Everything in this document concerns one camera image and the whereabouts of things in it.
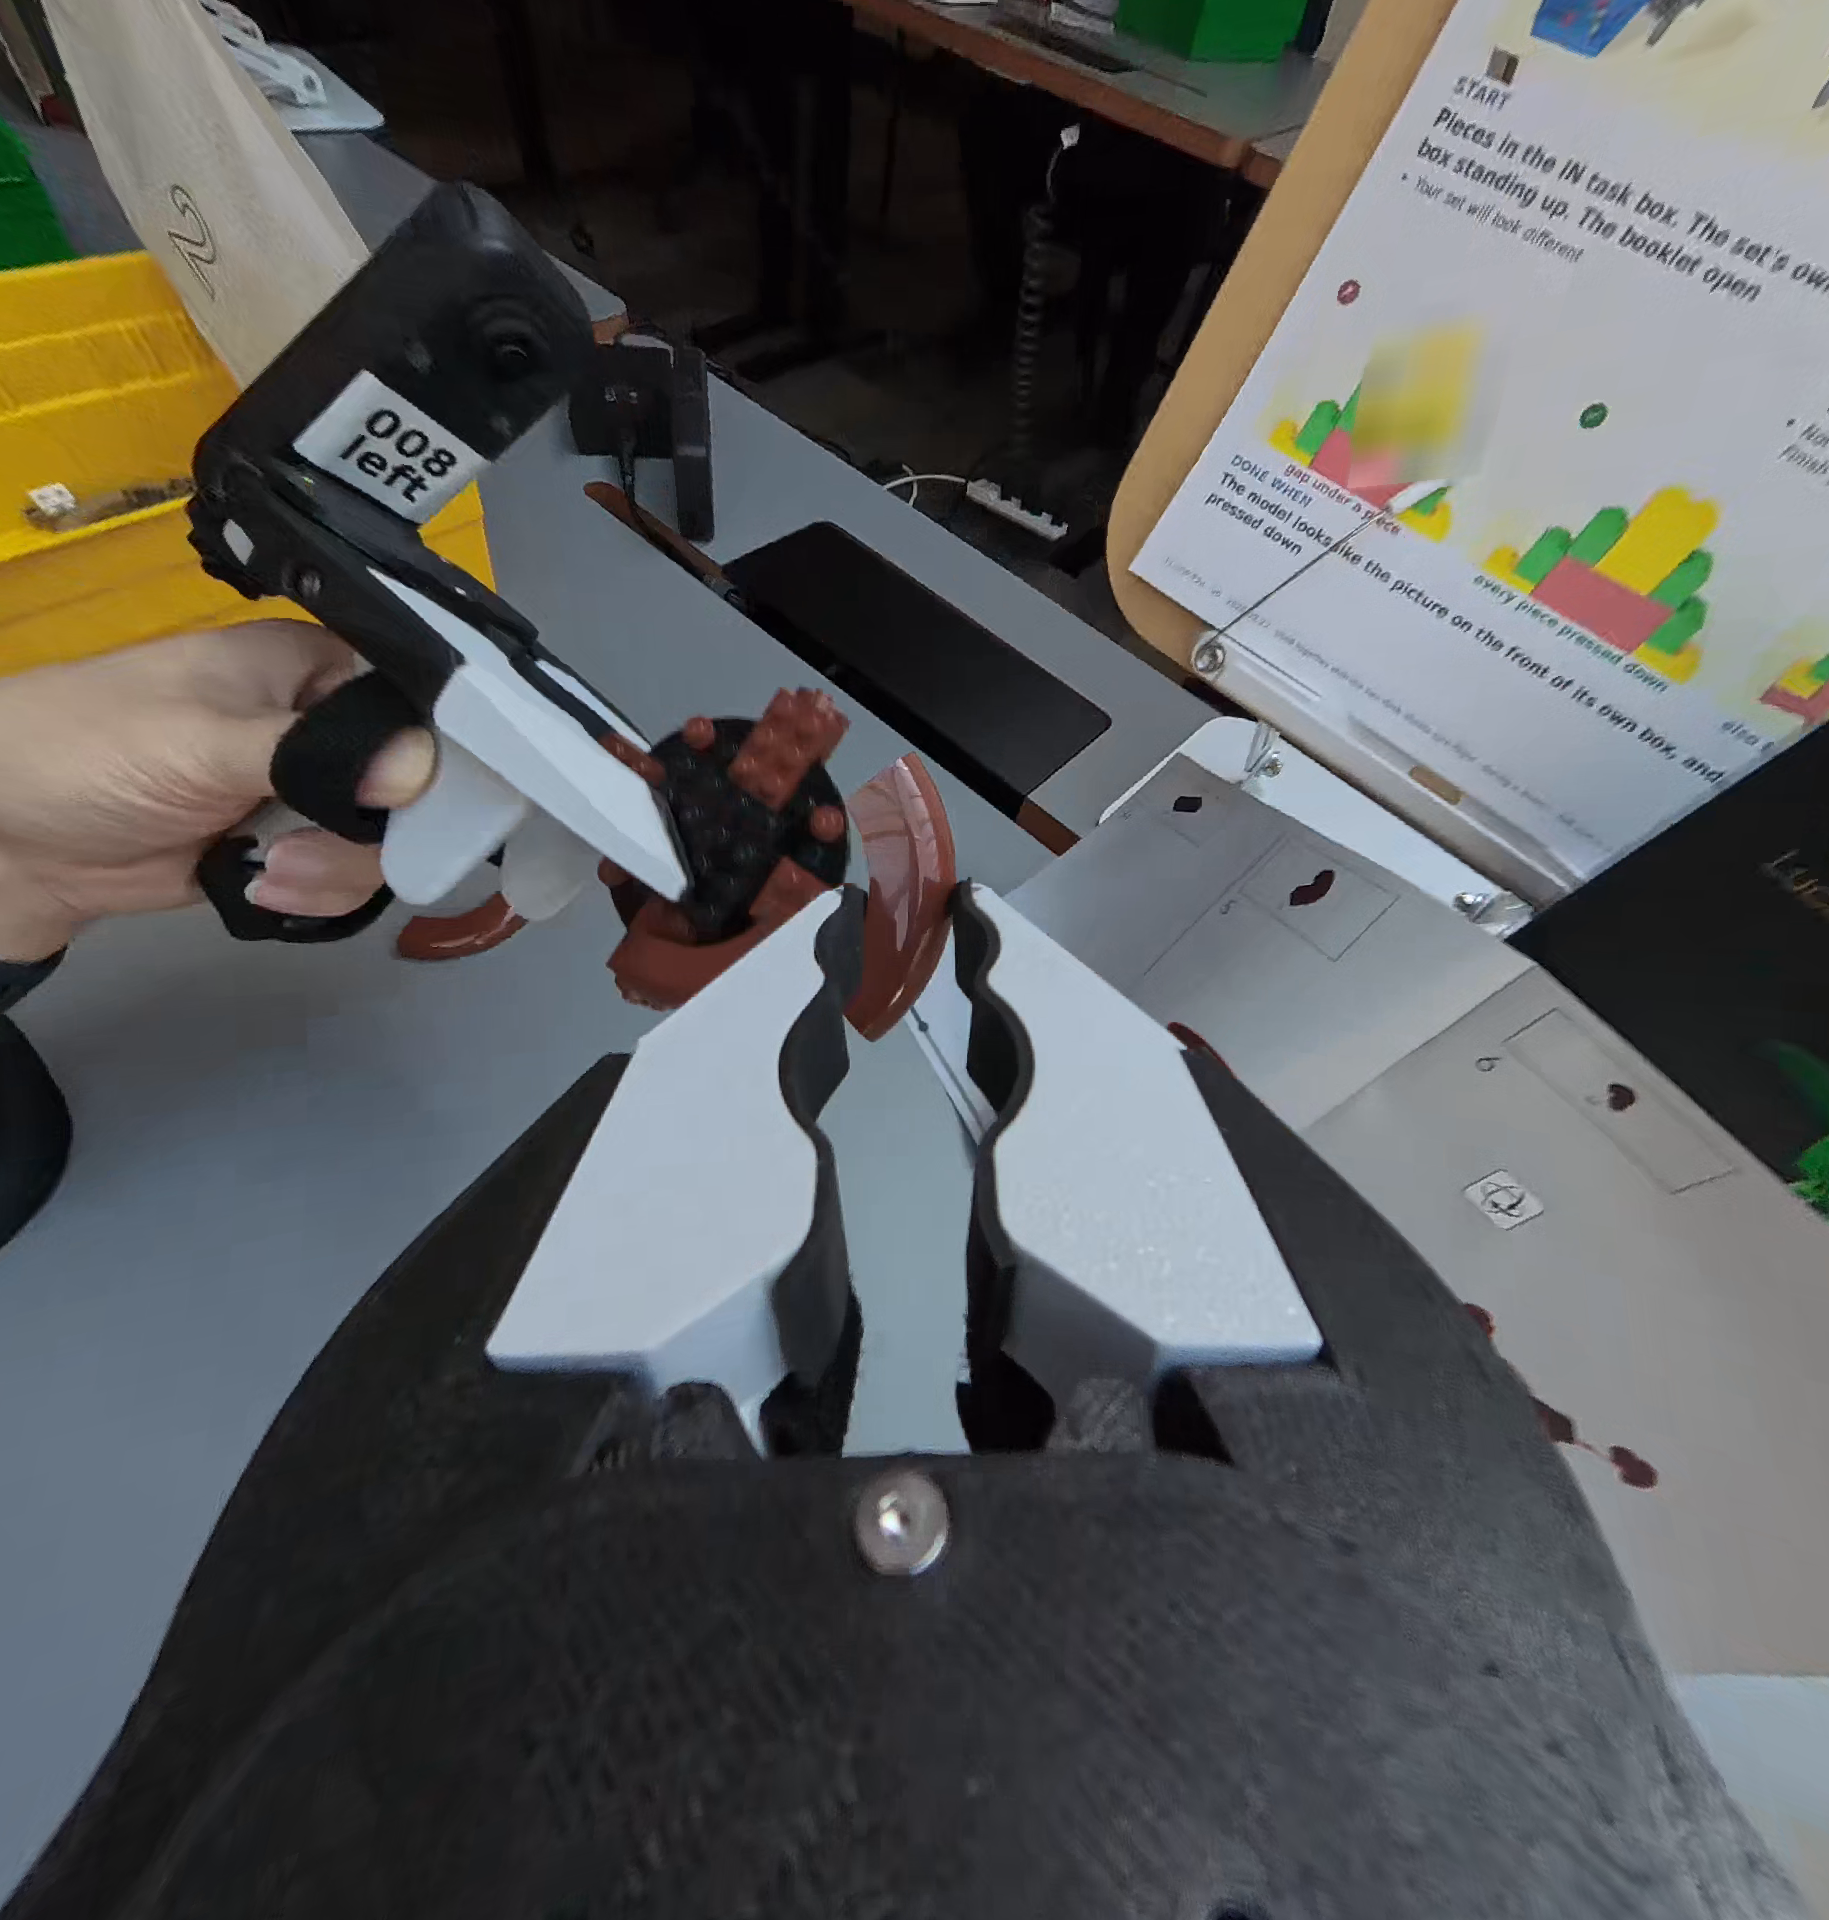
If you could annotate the dark plant-print box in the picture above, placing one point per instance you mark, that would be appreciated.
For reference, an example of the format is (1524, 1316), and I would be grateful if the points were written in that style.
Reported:
(1727, 977)

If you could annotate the white power strip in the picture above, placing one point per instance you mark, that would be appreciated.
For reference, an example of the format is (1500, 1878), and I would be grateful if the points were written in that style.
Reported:
(1019, 511)

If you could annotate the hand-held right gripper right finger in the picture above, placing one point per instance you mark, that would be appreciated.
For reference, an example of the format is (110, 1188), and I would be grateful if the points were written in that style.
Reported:
(1141, 1201)

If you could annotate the brown brick model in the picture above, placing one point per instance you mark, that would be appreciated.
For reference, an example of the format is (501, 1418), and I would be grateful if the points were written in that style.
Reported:
(738, 826)

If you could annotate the yellow plastic bin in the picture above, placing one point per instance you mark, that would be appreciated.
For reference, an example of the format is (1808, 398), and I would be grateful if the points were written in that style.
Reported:
(74, 392)

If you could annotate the dark cloth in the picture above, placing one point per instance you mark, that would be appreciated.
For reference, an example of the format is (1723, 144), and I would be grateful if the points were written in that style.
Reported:
(5, 1155)

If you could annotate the black desk mat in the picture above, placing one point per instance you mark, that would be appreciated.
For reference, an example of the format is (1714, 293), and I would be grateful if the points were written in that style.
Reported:
(917, 660)

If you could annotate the tan paper bag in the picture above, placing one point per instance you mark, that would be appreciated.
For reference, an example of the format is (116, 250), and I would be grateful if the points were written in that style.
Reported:
(206, 195)

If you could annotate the brown curved brick piece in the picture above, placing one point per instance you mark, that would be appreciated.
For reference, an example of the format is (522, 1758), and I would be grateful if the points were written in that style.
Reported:
(448, 938)
(900, 901)

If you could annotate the grey desk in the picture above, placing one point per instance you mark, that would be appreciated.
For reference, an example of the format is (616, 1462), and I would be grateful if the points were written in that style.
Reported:
(251, 1201)

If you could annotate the instruction poster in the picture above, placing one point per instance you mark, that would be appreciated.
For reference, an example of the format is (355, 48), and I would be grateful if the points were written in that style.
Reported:
(1608, 304)

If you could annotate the black power adapter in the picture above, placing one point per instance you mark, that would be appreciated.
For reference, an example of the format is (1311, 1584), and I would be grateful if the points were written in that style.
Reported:
(660, 407)

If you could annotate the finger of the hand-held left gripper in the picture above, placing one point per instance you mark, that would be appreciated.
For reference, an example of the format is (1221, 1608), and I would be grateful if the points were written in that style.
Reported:
(593, 703)
(536, 736)

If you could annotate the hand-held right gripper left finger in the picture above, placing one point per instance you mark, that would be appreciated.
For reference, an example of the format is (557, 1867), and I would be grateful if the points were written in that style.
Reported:
(675, 1201)

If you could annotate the person's left hand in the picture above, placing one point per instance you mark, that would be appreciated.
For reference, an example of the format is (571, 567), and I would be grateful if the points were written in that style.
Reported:
(104, 782)

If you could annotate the wooden poster board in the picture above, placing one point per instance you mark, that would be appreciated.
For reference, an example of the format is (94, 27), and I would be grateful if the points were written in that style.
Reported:
(1306, 229)

